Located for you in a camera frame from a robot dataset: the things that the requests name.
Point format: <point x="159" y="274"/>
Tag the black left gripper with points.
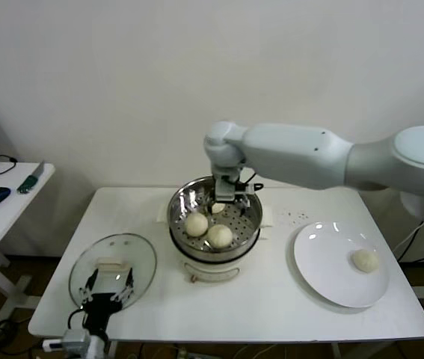
<point x="99" y="308"/>

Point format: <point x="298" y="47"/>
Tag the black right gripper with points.
<point x="243" y="188"/>

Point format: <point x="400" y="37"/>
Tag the white steamed baozi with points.
<point x="219" y="236"/>
<point x="364" y="260"/>
<point x="218" y="208"/>
<point x="196" y="224"/>

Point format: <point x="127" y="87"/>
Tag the round glass pot lid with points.
<point x="137" y="254"/>

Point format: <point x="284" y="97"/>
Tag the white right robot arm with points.
<point x="290" y="157"/>

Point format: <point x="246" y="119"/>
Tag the perforated steel steamer basket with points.
<point x="181" y="202"/>

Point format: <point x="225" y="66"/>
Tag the white electric cooking pot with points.
<point x="211" y="271"/>

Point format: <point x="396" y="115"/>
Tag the large white plate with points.
<point x="324" y="269"/>

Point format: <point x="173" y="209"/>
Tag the white side table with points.
<point x="6" y="224"/>

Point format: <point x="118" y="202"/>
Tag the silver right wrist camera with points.
<point x="225" y="190"/>

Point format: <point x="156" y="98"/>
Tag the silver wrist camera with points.
<point x="225" y="190"/>
<point x="73" y="340"/>

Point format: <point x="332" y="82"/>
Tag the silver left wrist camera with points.
<point x="73" y="340"/>

